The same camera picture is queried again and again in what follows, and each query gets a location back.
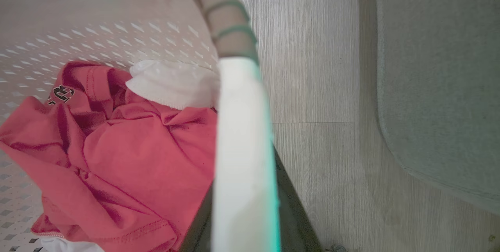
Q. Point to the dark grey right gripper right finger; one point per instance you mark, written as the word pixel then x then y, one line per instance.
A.
pixel 292 213

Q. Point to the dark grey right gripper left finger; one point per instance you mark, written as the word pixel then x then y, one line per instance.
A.
pixel 198 229

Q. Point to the white perforated plastic laundry basket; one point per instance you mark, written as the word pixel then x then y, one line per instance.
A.
pixel 242 134

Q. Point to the red t-shirt with black print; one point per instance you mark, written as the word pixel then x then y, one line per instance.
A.
pixel 133 166

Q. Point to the white cloth garment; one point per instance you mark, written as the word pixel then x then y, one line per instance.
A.
pixel 68 245
pixel 175 84

